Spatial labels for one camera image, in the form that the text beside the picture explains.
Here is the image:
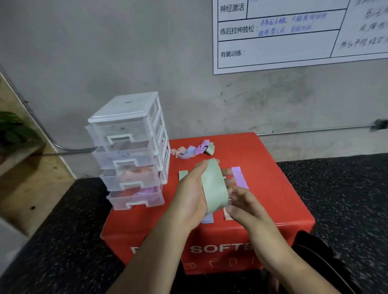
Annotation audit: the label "person's right hand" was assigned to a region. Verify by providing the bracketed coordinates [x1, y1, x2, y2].
[225, 185, 275, 243]

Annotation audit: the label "person's left hand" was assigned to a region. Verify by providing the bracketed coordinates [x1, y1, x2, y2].
[166, 160, 237, 231]

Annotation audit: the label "wide green elastic band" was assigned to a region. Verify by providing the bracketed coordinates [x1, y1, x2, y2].
[195, 157, 230, 215]

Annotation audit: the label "person's right forearm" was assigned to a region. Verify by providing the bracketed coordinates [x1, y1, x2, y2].
[257, 224, 341, 294]

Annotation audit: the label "person's left forearm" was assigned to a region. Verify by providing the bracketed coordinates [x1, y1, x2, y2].
[105, 212, 195, 294]

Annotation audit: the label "flat purple elastic band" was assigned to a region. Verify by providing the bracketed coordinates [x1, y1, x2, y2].
[231, 166, 249, 190]

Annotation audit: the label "crumpled purple elastic band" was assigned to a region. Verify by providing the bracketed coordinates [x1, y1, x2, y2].
[193, 140, 211, 155]

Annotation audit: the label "red soft box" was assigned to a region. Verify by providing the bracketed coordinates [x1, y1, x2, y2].
[100, 132, 316, 275]

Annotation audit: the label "clear drawer with pink bands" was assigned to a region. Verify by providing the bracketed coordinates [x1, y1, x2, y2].
[100, 166, 164, 192]

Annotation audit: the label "clear drawer with purple bands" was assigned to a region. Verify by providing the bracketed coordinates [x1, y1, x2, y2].
[106, 185, 165, 211]

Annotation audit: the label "clear drawer with few bands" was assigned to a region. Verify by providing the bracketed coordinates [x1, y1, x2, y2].
[92, 142, 160, 170]

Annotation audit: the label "clear empty drawer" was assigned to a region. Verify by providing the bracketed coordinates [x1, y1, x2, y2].
[85, 119, 153, 148]

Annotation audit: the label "person's black trousers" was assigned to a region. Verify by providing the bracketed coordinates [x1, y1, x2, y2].
[263, 230, 363, 294]

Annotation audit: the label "thin conduit with junction box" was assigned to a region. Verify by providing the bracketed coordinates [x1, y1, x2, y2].
[256, 119, 388, 136]

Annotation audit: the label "grey metal conduit pipe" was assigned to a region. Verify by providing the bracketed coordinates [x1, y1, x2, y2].
[0, 65, 98, 152]

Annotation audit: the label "plywood shelf unit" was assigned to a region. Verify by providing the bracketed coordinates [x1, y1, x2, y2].
[0, 73, 76, 237]

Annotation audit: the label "green leafy plant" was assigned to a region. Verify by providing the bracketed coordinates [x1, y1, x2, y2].
[0, 111, 41, 152]

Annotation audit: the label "white plastic drawer frame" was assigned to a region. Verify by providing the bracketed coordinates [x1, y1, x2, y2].
[85, 91, 171, 211]

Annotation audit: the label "white wall chart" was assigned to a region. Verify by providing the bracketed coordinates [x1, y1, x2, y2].
[212, 0, 388, 75]

